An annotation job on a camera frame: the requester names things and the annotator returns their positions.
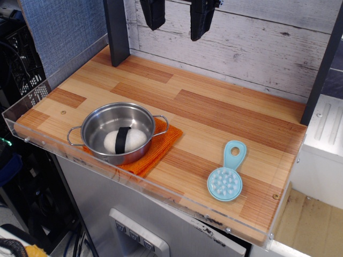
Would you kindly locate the dark grey left post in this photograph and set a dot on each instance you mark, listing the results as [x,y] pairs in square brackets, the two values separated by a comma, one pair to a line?
[117,31]

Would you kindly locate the stainless steel pot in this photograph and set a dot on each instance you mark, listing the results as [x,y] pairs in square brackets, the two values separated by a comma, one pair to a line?
[111,117]

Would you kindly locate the white rice ball toy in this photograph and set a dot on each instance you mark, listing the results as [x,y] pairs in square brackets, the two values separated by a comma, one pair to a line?
[124,140]

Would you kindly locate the black perforated crate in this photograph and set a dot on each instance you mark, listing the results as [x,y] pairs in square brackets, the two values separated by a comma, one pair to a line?
[21,68]

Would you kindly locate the dark grey right post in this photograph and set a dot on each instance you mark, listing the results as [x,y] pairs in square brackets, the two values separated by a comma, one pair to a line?
[323,71]

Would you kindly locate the clear acrylic table guard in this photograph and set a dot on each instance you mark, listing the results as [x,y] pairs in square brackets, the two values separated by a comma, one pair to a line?
[210,115]

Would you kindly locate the dark grey post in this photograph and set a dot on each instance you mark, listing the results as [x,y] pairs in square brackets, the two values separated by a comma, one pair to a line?
[323,71]
[117,31]

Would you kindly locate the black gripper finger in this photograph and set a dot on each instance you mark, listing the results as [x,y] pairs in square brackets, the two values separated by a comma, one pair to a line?
[154,13]
[201,14]

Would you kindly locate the silver toy fridge cabinet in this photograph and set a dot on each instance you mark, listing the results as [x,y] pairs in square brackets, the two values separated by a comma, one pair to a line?
[95,195]

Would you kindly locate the white side counter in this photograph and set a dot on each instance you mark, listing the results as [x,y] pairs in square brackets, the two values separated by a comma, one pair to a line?
[317,171]

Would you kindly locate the orange cloth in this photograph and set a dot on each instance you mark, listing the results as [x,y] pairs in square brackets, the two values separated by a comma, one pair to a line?
[160,146]

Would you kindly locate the light blue scrubber spoon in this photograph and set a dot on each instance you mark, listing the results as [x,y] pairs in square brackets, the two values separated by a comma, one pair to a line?
[224,183]

